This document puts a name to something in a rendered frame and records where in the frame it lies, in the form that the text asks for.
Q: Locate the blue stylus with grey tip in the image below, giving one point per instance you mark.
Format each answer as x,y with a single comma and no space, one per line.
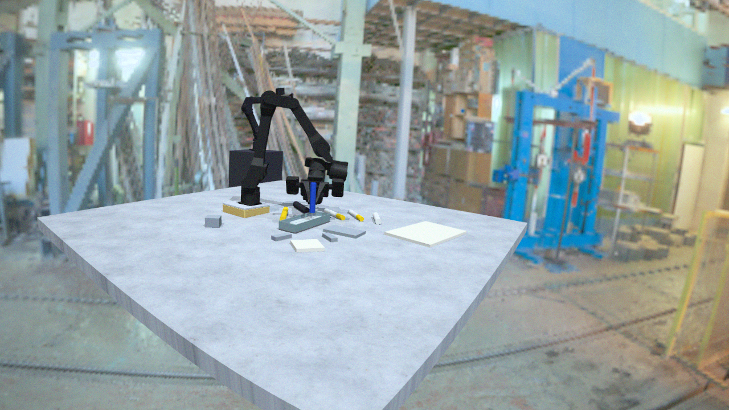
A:
312,208

